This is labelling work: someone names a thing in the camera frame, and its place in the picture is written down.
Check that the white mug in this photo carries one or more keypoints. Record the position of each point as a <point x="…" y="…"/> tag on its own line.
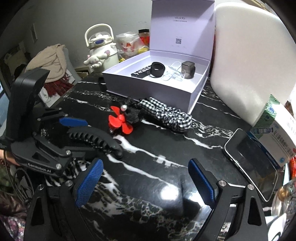
<point x="276" y="226"/>

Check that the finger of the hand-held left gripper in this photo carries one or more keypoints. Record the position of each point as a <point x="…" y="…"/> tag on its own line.
<point x="81" y="154"/>
<point x="72" y="122"/>

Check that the black lid spice jar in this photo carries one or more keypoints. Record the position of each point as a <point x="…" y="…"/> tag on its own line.
<point x="144" y="34"/>

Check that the black white-lettered hair clip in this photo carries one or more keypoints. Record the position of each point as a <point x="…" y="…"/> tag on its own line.
<point x="141" y="72"/>

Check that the white cartoon kettle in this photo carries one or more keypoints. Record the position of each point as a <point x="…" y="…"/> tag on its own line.
<point x="104" y="55"/>

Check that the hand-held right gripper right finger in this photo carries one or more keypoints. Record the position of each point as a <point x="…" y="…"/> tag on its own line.
<point x="201" y="183"/>

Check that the black smartphone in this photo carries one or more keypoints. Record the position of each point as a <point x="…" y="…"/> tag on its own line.
<point x="252" y="164"/>

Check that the clear plastic snack bag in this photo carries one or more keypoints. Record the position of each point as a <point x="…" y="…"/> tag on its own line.
<point x="129" y="44"/>

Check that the dark grey square case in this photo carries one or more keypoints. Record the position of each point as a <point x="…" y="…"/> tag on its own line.
<point x="187" y="70"/>

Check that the black white checked scrunchie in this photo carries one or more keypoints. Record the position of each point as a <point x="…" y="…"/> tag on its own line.
<point x="166" y="113"/>

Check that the red plaid scarf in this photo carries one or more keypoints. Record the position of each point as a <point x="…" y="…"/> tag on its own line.
<point x="57" y="87"/>

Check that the white cloth bag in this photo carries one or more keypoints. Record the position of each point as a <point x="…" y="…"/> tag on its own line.
<point x="47" y="97"/>

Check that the green white medicine box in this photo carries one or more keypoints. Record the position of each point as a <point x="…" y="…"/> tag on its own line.
<point x="277" y="143"/>

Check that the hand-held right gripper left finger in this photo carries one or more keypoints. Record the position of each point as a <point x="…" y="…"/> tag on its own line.
<point x="89" y="183"/>

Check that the black claw hair clip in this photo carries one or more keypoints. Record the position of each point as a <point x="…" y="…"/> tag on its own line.
<point x="92" y="136"/>

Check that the white gift box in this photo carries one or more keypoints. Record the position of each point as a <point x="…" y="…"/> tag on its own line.
<point x="161" y="90"/>

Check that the black lace pearl hair clip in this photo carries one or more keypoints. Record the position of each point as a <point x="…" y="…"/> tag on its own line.
<point x="133" y="115"/>

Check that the wooden frame board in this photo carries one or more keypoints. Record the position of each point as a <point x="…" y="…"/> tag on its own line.
<point x="82" y="71"/>

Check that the beige cloth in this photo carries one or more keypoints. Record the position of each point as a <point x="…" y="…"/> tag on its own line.
<point x="50" y="62"/>

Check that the red flower hair clip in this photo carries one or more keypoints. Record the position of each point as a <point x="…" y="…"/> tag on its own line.
<point x="118" y="121"/>

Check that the clear plastic hair accessory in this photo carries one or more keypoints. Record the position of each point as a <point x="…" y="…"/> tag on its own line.
<point x="172" y="74"/>

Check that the floral patterned clothing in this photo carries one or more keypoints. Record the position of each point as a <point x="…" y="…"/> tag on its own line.
<point x="11" y="220"/>

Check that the red snack packet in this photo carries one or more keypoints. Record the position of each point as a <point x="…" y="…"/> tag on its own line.
<point x="293" y="164"/>

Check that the grey chair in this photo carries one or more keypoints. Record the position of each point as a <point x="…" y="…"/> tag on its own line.
<point x="69" y="62"/>

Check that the cartoon print glass mug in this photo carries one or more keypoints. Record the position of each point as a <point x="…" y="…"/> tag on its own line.
<point x="286" y="197"/>

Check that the white foam block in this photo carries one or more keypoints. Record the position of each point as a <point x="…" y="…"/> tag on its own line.
<point x="249" y="58"/>

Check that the person's left forearm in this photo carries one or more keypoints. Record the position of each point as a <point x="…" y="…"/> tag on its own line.
<point x="9" y="158"/>

